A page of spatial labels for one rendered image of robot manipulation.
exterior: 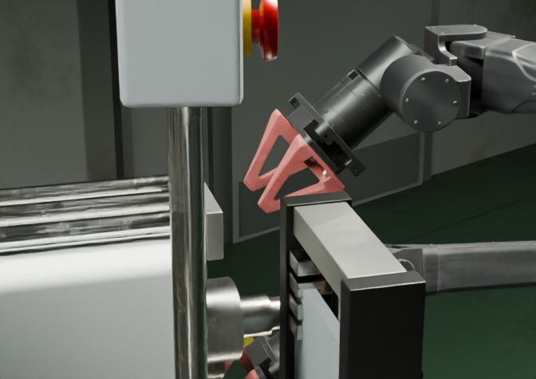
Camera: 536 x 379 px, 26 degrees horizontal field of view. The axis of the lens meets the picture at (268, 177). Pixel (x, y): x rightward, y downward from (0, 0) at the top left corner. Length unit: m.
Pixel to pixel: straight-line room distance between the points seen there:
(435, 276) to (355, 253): 0.59
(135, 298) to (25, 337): 0.07
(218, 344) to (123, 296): 0.13
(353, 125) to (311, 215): 0.29
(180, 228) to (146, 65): 0.09
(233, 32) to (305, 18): 3.82
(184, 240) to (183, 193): 0.02
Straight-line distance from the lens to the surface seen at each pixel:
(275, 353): 1.27
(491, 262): 1.42
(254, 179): 1.15
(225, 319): 0.86
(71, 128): 3.68
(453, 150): 5.12
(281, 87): 4.27
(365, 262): 0.74
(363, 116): 1.10
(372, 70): 1.10
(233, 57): 0.47
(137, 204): 0.80
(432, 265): 1.33
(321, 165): 1.07
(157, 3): 0.46
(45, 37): 3.56
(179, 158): 0.51
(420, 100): 1.03
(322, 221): 0.80
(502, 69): 1.10
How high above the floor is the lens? 1.75
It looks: 21 degrees down
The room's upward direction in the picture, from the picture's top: straight up
